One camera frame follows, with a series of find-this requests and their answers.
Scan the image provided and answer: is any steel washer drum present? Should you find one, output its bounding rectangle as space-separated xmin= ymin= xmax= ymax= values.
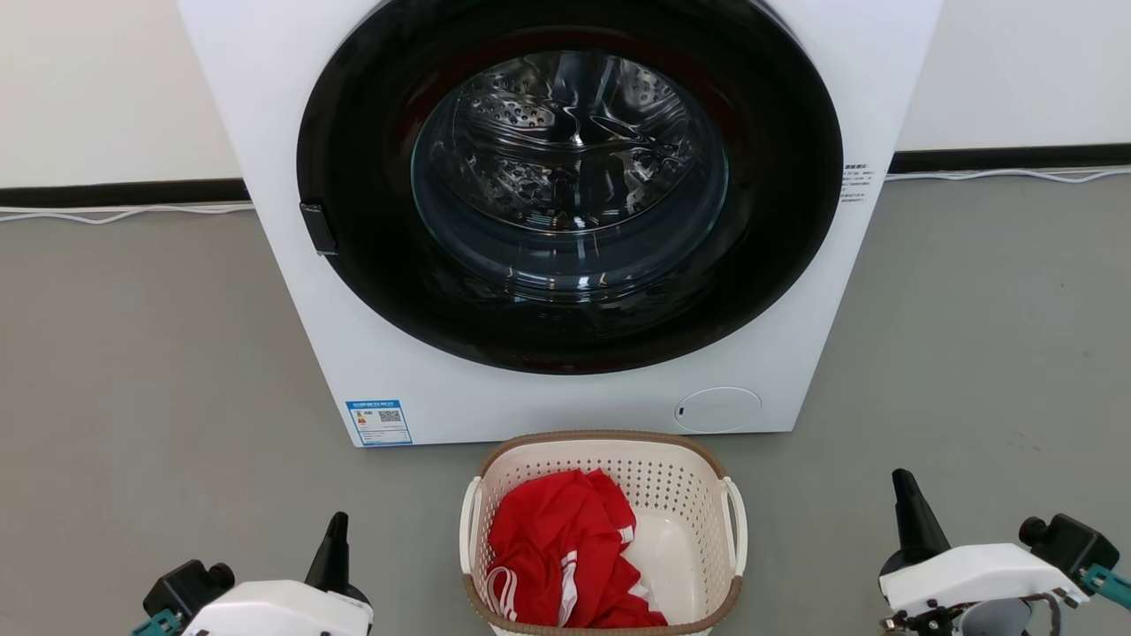
xmin=429 ymin=51 xmax=718 ymax=236

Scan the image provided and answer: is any red garment with white stripes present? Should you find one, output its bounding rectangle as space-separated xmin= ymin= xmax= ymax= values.
xmin=485 ymin=468 xmax=668 ymax=629

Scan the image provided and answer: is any black baseboard strip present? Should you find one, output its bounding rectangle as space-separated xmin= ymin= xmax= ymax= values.
xmin=889 ymin=143 xmax=1131 ymax=174
xmin=0 ymin=178 xmax=251 ymax=209

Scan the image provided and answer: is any white front-load washing machine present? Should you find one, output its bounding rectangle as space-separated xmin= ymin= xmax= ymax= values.
xmin=175 ymin=0 xmax=945 ymax=448

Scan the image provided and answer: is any black washer door handle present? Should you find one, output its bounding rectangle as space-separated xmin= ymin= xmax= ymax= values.
xmin=299 ymin=202 xmax=339 ymax=257

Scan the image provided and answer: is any black round washer door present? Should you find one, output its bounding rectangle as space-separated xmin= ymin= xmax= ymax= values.
xmin=296 ymin=0 xmax=845 ymax=375

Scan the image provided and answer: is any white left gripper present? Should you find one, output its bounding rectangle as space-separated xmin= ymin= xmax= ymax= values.
xmin=181 ymin=512 xmax=375 ymax=636

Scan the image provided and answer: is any white floor cable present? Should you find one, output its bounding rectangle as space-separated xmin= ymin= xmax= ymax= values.
xmin=0 ymin=202 xmax=255 ymax=225
xmin=885 ymin=167 xmax=1131 ymax=185

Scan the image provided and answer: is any small text sticker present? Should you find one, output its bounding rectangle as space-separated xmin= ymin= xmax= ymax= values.
xmin=839 ymin=163 xmax=876 ymax=205

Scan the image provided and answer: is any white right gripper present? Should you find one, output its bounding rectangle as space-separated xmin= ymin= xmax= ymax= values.
xmin=879 ymin=469 xmax=1090 ymax=636

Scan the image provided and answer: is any white perforated laundry basket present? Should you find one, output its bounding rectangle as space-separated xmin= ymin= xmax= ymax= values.
xmin=459 ymin=430 xmax=749 ymax=636

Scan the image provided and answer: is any round white filter cover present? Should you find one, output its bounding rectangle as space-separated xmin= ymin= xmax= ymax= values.
xmin=674 ymin=387 xmax=763 ymax=434

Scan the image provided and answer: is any blue energy label sticker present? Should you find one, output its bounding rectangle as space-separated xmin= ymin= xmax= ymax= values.
xmin=345 ymin=399 xmax=414 ymax=447

